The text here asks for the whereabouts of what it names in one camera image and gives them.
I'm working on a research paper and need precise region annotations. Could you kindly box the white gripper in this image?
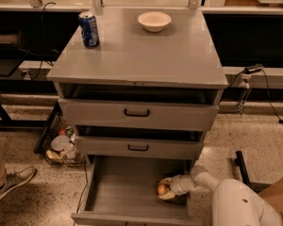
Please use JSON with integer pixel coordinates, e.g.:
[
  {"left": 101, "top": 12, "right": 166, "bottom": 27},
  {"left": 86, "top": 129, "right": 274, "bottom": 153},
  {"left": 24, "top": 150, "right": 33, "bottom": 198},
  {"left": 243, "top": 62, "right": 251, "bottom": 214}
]
[{"left": 158, "top": 174, "right": 197, "bottom": 201}]

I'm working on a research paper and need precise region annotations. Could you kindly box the orange fruit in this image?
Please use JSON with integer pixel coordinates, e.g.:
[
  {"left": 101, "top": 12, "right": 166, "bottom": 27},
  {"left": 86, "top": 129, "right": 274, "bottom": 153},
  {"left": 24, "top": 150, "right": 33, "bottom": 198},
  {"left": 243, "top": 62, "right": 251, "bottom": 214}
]
[{"left": 158, "top": 185, "right": 166, "bottom": 195}]

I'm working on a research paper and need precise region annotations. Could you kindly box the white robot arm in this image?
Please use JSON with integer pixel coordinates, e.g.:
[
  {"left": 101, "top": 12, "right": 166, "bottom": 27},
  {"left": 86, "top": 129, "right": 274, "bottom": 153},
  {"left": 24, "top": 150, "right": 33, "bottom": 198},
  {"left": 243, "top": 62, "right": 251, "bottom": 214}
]
[{"left": 158, "top": 165, "right": 283, "bottom": 226}]

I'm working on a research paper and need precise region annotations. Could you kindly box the grey bottom drawer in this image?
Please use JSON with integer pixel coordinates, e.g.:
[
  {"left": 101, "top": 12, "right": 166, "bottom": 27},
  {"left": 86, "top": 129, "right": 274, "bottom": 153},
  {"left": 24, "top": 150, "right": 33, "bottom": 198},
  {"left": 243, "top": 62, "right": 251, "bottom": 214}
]
[{"left": 72, "top": 155, "right": 201, "bottom": 226}]

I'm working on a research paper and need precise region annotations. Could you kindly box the grey drawer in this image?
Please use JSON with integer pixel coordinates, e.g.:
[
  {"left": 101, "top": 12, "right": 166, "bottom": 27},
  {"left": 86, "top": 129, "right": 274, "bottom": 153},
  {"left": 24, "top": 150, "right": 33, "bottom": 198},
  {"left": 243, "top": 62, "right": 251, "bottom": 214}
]
[
  {"left": 58, "top": 85, "right": 218, "bottom": 132},
  {"left": 72, "top": 155, "right": 201, "bottom": 226},
  {"left": 75, "top": 126, "right": 204, "bottom": 160}
]

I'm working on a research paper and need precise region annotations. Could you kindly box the grey middle drawer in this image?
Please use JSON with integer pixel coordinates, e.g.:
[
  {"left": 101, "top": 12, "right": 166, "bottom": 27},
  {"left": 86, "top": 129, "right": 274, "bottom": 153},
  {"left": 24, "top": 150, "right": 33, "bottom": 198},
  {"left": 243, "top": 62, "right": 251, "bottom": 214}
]
[{"left": 75, "top": 126, "right": 204, "bottom": 160}]

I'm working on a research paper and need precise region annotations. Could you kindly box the grey drawer cabinet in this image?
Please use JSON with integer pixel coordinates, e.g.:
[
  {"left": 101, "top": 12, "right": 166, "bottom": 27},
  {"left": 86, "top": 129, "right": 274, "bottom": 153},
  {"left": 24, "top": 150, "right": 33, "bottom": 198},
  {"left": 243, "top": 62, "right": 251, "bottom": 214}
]
[{"left": 46, "top": 7, "right": 229, "bottom": 162}]

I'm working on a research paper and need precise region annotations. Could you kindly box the grey top drawer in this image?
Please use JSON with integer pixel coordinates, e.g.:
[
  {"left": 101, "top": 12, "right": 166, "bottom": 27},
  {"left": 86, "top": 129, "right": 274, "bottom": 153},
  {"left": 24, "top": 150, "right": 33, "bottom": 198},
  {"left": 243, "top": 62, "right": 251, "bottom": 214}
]
[{"left": 58, "top": 85, "right": 218, "bottom": 132}]

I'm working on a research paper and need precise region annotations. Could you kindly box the black metal bar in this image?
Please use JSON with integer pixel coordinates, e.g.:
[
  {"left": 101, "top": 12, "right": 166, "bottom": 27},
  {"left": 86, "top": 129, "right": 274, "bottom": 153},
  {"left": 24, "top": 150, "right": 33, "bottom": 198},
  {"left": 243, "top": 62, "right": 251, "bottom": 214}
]
[{"left": 234, "top": 151, "right": 251, "bottom": 186}]

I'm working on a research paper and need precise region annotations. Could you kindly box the black power adapter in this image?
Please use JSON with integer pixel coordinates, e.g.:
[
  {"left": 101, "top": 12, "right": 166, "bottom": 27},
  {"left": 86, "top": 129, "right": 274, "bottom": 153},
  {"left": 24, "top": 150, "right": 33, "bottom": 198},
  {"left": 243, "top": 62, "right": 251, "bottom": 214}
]
[{"left": 244, "top": 64, "right": 263, "bottom": 74}]

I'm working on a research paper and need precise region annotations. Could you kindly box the grey sneaker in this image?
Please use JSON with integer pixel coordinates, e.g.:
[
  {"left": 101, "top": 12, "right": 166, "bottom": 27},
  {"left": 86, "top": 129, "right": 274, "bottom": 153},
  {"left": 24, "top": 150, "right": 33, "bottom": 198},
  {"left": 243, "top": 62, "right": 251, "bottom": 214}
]
[{"left": 0, "top": 167, "right": 36, "bottom": 201}]

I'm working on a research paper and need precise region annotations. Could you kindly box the white bowl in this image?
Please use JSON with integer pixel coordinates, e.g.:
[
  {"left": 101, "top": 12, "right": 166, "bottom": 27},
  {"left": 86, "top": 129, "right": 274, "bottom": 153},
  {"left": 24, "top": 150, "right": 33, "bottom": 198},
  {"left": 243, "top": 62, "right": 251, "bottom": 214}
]
[{"left": 138, "top": 11, "right": 172, "bottom": 32}]

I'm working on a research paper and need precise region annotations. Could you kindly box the blue soda can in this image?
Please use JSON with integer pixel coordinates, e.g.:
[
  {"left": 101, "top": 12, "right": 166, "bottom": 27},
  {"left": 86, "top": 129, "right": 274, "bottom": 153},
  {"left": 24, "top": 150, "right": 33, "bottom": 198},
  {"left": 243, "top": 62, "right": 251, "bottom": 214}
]
[{"left": 78, "top": 11, "right": 100, "bottom": 48}]

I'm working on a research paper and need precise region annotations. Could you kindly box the black middle drawer handle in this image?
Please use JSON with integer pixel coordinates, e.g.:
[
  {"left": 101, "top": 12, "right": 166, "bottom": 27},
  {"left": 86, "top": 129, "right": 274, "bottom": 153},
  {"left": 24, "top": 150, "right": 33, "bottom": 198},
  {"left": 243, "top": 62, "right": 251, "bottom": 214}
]
[{"left": 127, "top": 144, "right": 149, "bottom": 152}]

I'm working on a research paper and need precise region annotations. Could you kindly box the black drawer handle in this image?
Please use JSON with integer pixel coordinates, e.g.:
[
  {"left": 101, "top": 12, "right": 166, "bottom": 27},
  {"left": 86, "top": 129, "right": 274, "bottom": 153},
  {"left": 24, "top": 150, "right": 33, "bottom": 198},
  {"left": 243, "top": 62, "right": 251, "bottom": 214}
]
[
  {"left": 127, "top": 144, "right": 149, "bottom": 152},
  {"left": 124, "top": 108, "right": 150, "bottom": 118}
]

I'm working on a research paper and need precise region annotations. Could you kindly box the black top drawer handle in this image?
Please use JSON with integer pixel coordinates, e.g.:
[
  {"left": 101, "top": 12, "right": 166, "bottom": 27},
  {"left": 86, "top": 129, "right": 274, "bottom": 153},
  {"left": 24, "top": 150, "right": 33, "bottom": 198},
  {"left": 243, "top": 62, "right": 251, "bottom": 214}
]
[{"left": 124, "top": 108, "right": 150, "bottom": 118}]

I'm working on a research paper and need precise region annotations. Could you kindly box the wire basket with clutter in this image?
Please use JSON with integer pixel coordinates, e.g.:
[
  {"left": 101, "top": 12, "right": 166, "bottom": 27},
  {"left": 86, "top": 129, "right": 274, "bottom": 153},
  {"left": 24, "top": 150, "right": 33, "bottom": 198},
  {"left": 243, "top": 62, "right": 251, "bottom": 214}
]
[{"left": 44, "top": 115, "right": 85, "bottom": 166}]

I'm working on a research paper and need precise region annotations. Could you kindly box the black cable on floor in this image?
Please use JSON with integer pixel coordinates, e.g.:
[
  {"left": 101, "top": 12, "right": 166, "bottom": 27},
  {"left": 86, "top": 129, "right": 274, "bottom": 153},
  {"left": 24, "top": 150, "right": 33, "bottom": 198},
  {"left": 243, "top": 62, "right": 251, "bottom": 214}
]
[{"left": 260, "top": 69, "right": 283, "bottom": 129}]

